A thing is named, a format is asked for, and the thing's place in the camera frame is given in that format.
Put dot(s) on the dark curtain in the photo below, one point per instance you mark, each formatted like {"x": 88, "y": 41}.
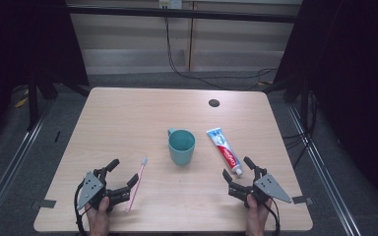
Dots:
{"x": 351, "y": 82}
{"x": 23, "y": 42}

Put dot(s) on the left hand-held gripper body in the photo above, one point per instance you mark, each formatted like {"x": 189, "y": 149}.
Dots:
{"x": 92, "y": 188}

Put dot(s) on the yellow floor scrap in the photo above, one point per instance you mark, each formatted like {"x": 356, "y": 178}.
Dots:
{"x": 21, "y": 102}

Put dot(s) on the metal floor rail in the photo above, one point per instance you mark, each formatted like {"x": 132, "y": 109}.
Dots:
{"x": 10, "y": 167}
{"x": 325, "y": 177}

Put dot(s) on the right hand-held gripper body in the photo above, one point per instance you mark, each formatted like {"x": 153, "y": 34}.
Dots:
{"x": 270, "y": 187}

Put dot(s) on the pink toothbrush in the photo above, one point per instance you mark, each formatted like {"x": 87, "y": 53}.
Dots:
{"x": 134, "y": 188}

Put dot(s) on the person's right hand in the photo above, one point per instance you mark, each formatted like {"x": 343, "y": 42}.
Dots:
{"x": 257, "y": 218}

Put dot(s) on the grey tape piece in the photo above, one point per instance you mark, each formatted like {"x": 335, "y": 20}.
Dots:
{"x": 44, "y": 204}
{"x": 302, "y": 200}

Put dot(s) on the person's left hand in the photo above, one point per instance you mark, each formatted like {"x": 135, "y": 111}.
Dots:
{"x": 98, "y": 220}

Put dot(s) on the black stand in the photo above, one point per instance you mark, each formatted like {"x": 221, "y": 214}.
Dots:
{"x": 32, "y": 105}
{"x": 305, "y": 105}

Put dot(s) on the toothpaste tube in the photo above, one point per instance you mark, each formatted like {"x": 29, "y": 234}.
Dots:
{"x": 224, "y": 150}

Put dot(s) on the black horizontal bar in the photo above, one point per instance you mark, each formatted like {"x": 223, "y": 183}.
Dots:
{"x": 177, "y": 13}

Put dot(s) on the teal cup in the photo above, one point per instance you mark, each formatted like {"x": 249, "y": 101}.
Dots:
{"x": 181, "y": 149}

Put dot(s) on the white wall socket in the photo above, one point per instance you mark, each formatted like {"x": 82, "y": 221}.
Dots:
{"x": 170, "y": 3}

